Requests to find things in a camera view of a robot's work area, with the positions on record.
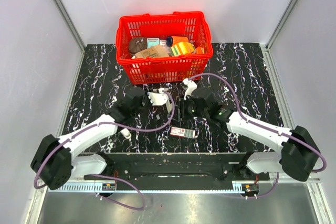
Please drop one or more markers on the white stapler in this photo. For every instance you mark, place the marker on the white stapler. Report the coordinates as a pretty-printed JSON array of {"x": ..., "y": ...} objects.
[{"x": 126, "y": 133}]

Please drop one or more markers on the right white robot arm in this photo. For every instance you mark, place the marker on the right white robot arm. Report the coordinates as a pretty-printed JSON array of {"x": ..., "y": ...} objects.
[{"x": 294, "y": 151}]

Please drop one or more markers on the teal white small box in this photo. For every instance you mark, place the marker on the teal white small box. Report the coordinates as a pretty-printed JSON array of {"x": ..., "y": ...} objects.
[{"x": 152, "y": 41}]

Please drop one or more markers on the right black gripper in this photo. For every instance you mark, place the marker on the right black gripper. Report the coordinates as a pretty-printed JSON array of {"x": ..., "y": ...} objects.
[{"x": 181, "y": 105}]

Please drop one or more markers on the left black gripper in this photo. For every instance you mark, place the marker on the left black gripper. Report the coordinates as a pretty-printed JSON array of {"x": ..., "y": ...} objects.
[{"x": 146, "y": 97}]

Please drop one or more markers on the red white staple box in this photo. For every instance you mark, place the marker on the red white staple box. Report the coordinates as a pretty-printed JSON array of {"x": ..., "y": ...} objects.
[{"x": 181, "y": 132}]

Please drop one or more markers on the red plastic shopping basket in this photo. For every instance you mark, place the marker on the red plastic shopping basket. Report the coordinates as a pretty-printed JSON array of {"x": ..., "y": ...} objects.
[{"x": 192, "y": 25}]

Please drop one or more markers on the orange snack packet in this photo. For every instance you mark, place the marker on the orange snack packet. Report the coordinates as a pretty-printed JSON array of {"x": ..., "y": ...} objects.
[{"x": 199, "y": 50}]

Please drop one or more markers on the yellow green snack pack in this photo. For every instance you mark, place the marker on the yellow green snack pack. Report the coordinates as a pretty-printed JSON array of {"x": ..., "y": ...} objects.
[{"x": 182, "y": 48}]

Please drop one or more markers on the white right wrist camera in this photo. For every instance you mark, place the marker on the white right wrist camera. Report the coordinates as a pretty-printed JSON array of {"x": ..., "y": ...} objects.
[{"x": 189, "y": 86}]

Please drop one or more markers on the brown cardboard packet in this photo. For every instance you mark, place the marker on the brown cardboard packet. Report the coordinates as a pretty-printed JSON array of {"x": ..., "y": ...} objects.
[{"x": 157, "y": 51}]

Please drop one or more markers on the orange bottle blue cap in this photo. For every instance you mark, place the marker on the orange bottle blue cap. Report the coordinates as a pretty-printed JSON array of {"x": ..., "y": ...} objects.
[{"x": 172, "y": 40}]

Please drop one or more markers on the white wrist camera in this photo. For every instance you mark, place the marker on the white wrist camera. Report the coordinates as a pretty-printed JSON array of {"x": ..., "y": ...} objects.
[
  {"x": 158, "y": 97},
  {"x": 189, "y": 86}
]

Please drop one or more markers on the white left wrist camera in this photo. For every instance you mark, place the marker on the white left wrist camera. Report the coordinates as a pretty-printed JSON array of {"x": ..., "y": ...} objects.
[{"x": 158, "y": 97}]

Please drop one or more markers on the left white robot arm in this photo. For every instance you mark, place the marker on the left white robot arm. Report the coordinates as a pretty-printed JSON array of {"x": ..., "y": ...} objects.
[{"x": 53, "y": 161}]

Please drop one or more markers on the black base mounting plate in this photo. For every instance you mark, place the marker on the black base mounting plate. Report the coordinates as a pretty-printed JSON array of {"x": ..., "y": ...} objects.
[{"x": 221, "y": 166}]

